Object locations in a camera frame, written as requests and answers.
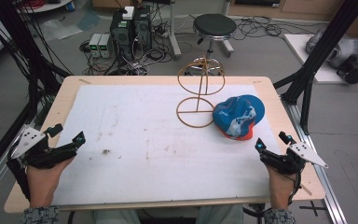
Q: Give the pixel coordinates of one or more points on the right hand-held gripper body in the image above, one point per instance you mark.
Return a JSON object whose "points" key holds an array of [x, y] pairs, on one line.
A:
{"points": [[287, 161]]}

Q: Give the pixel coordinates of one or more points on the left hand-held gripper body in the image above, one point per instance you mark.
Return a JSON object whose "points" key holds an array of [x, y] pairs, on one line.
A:
{"points": [[32, 154]]}

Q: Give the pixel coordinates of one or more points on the blue and orange cap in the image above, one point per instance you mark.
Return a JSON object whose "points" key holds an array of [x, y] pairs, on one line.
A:
{"points": [[236, 115]]}

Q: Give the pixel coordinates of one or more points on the person's right hand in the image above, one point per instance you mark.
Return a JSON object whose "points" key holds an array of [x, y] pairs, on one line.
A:
{"points": [[280, 188]]}

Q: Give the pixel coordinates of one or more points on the person's left hand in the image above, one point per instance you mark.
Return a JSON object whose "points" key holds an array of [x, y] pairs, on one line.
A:
{"points": [[43, 185]]}

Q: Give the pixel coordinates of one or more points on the white foam mat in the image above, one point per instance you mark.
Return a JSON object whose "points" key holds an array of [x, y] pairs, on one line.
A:
{"points": [[155, 146]]}

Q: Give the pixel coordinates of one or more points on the white floor board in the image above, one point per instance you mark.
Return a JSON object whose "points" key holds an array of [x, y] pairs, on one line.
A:
{"points": [[301, 53]]}

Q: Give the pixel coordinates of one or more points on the grey power supply unit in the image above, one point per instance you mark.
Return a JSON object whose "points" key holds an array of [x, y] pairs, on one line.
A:
{"points": [[105, 46], [94, 45]]}

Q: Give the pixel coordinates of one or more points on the black device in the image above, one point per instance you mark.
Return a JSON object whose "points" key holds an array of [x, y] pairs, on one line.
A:
{"points": [[352, 72]]}

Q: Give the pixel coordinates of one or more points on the grey robot housing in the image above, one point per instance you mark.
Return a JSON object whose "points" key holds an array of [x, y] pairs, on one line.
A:
{"points": [[345, 48]]}

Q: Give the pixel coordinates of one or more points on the black computer tower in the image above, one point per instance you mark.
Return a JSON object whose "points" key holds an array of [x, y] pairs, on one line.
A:
{"points": [[121, 34], [142, 28]]}

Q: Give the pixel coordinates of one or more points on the blue tape roll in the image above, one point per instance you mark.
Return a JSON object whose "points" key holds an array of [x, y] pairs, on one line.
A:
{"points": [[70, 5]]}

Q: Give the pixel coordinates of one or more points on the black round stool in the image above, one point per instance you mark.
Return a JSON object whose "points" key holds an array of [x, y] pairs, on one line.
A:
{"points": [[214, 25]]}

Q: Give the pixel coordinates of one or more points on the white box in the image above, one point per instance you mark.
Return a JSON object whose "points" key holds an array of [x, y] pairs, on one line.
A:
{"points": [[128, 12]]}

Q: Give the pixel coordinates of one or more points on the grey desk leg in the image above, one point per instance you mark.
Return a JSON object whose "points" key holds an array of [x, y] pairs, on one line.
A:
{"points": [[174, 34]]}

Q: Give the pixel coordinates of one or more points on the aluminium rail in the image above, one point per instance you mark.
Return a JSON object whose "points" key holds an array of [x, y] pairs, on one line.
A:
{"points": [[326, 183]]}

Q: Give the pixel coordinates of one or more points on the black metal frame stand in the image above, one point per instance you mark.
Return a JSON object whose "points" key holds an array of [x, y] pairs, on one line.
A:
{"points": [[21, 46], [320, 49]]}

